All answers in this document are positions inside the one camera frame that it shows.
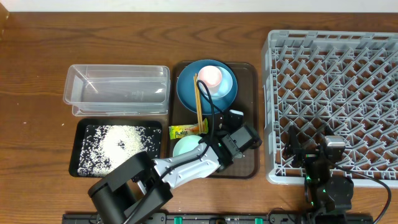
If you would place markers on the grey dishwasher rack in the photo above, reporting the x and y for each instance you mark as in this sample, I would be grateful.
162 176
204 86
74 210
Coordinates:
347 80

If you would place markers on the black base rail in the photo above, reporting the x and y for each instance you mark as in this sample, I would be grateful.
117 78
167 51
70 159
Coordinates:
272 218

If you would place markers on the pink cup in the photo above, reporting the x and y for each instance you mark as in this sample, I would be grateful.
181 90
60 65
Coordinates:
212 77

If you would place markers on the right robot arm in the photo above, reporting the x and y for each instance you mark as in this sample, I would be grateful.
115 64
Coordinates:
330 196

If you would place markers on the black tray bin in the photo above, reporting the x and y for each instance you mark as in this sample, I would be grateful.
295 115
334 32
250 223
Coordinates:
81 127

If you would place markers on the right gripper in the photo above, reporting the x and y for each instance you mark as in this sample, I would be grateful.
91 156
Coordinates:
294 147

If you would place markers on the yellow green snack wrapper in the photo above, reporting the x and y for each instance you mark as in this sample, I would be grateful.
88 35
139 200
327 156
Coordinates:
181 131

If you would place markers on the clear plastic bin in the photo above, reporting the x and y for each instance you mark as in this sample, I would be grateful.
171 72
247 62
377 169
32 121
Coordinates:
117 90

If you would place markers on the mint green bowl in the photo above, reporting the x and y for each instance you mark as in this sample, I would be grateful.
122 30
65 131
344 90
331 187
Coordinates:
186 144

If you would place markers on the pile of white rice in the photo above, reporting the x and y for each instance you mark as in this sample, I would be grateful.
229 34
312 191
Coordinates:
105 147

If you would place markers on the dark blue plate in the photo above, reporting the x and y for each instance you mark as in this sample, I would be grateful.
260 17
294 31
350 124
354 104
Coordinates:
186 90

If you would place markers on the wooden chopstick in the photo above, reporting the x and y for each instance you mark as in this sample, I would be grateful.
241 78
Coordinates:
203 129
198 104

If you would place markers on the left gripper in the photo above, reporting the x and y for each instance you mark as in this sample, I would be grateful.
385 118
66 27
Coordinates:
223 135

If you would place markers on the brown serving tray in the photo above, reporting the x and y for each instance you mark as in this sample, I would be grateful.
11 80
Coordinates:
244 94

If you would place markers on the light blue bowl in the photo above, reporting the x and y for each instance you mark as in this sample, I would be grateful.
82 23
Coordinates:
226 84

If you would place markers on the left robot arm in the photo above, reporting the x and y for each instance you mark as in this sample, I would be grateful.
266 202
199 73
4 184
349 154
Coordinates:
140 186

